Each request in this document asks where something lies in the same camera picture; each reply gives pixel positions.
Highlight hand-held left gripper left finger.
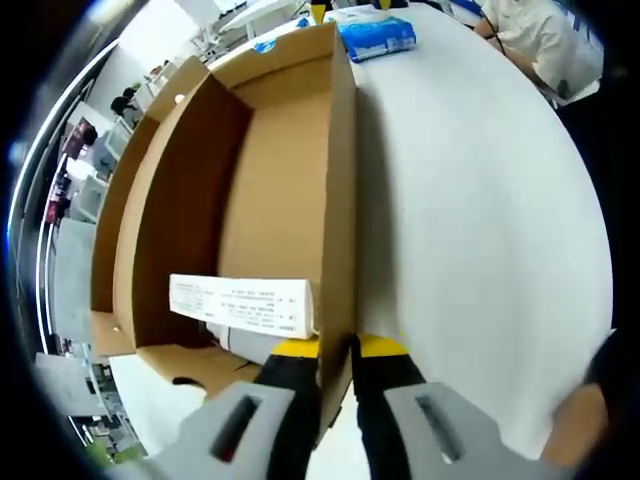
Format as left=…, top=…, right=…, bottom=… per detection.
left=149, top=338, right=322, bottom=480

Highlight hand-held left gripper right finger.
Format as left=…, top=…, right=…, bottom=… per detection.
left=348, top=333, right=554, bottom=480

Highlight blue tissue pack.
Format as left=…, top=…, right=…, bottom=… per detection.
left=337, top=14, right=418, bottom=64

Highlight white rectangular carton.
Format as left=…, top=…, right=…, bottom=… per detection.
left=168, top=273, right=322, bottom=338

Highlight brown cardboard shoe box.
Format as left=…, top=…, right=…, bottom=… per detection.
left=88, top=20, right=360, bottom=445

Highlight white cylindrical bottle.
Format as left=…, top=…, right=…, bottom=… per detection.
left=206, top=322, right=281, bottom=362

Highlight white desk partition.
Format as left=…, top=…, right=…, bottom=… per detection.
left=52, top=219, right=99, bottom=344

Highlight wall display screen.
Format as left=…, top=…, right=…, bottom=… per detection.
left=62, top=117, right=100, bottom=157

